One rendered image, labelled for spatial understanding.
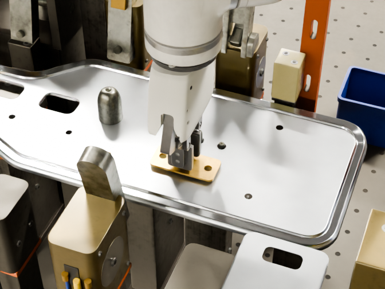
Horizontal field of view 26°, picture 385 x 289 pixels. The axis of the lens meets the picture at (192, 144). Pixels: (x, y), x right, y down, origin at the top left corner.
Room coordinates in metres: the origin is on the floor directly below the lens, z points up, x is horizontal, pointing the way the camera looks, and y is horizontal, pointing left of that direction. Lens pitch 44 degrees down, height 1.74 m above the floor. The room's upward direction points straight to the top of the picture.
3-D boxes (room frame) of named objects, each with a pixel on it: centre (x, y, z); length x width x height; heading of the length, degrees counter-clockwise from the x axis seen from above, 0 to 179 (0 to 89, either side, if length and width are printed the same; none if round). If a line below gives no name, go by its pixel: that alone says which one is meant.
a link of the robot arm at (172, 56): (0.73, 0.01, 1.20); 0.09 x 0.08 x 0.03; 159
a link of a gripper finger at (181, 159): (0.71, 0.02, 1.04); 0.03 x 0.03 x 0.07; 69
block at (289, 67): (0.86, -0.13, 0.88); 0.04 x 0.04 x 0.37; 69
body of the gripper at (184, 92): (0.73, 0.01, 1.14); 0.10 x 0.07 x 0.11; 159
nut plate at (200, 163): (0.73, 0.01, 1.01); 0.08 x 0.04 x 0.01; 69
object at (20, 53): (1.00, 0.25, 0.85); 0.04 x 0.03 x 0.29; 69
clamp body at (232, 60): (0.94, -0.07, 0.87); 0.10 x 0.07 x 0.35; 159
